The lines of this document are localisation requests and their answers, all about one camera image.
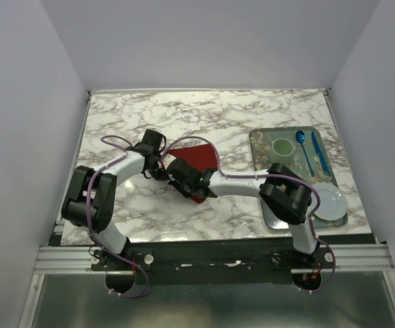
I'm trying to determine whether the blue metallic knife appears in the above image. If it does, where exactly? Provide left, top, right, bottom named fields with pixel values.
left=311, top=131, right=331, bottom=176

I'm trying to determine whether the light green cup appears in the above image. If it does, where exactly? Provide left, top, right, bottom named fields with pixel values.
left=272, top=138, right=294, bottom=157

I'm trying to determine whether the dark red cloth napkin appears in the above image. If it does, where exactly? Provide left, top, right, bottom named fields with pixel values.
left=163, top=144, right=217, bottom=204

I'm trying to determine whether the floral teal serving tray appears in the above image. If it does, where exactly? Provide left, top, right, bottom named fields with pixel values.
left=249, top=126, right=348, bottom=230

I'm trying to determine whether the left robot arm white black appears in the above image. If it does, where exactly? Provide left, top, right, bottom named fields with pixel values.
left=61, top=129, right=167, bottom=270

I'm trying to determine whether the pale blue small plate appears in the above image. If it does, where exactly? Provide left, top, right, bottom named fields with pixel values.
left=313, top=182, right=348, bottom=221

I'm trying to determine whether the blue metallic spoon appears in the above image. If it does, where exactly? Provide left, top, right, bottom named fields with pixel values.
left=295, top=130, right=314, bottom=177

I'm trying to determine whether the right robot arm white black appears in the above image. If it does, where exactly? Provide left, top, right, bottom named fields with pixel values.
left=161, top=155, right=321, bottom=268

